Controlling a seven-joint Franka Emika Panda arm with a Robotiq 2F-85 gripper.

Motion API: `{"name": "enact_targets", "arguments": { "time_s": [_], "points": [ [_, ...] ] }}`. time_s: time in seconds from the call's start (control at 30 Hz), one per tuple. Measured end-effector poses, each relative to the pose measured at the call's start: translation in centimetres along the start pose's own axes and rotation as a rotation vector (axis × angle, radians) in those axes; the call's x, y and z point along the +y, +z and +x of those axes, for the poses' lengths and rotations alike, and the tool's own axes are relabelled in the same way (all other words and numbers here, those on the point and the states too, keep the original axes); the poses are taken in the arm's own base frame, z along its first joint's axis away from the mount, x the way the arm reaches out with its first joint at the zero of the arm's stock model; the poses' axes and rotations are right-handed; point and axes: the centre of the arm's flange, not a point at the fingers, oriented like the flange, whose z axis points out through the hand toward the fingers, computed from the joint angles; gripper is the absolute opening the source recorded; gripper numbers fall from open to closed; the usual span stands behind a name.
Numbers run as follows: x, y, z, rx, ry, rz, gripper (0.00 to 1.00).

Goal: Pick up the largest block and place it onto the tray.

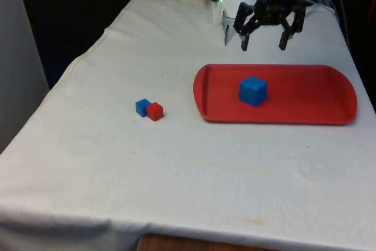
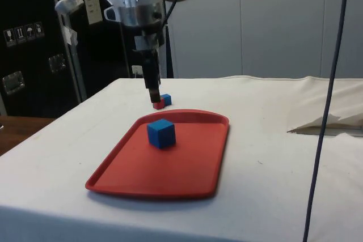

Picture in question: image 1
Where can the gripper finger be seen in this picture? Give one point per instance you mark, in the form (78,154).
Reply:
(238,18)
(300,16)

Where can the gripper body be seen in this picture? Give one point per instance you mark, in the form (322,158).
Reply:
(276,1)

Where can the large blue cube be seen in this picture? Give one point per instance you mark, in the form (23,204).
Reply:
(252,92)

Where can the red tray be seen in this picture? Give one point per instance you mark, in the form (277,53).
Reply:
(308,95)

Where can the small red cube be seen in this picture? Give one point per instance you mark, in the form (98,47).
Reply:
(154,112)

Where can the small blue cube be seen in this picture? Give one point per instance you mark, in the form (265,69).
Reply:
(141,107)

